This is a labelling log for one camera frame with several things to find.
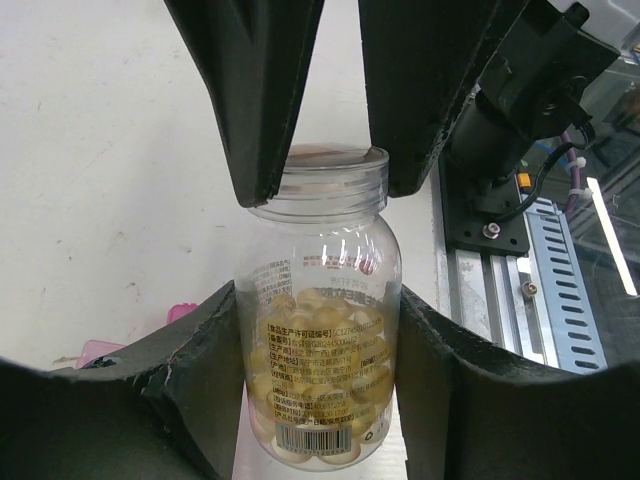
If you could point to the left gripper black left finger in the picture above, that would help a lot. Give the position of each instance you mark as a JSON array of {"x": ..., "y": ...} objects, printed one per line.
[{"x": 164, "y": 407}]

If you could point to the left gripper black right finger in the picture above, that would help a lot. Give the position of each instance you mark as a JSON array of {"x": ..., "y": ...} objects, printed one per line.
[{"x": 472, "y": 410}]

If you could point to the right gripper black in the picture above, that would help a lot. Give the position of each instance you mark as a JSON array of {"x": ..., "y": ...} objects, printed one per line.
[{"x": 421, "y": 59}]

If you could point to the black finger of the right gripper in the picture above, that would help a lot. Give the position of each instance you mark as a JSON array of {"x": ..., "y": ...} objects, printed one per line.
[{"x": 254, "y": 58}]

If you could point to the clear bottle yellow capsules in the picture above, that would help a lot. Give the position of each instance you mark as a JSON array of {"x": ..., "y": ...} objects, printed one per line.
[{"x": 318, "y": 288}]

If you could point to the aluminium mounting rail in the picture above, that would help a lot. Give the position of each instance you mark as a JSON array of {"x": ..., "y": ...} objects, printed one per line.
[{"x": 498, "y": 298}]

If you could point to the grey slotted cable duct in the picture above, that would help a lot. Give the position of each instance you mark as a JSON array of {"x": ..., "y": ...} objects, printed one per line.
[{"x": 570, "y": 327}]

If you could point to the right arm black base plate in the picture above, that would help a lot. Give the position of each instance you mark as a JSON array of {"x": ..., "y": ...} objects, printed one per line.
[{"x": 472, "y": 214}]

